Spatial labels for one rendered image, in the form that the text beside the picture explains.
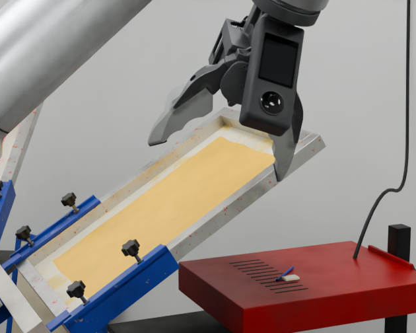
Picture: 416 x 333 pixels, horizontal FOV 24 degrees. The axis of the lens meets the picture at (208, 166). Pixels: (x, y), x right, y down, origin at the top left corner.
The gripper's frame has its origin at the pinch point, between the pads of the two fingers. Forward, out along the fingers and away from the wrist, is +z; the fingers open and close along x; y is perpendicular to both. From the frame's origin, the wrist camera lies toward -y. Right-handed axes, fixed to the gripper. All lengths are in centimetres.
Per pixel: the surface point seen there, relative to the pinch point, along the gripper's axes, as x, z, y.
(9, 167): 3, 129, 177
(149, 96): -52, 140, 270
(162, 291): -81, 210, 232
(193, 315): -57, 131, 128
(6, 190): 3, 129, 164
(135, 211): -29, 102, 133
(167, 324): -49, 131, 122
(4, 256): -6, 178, 192
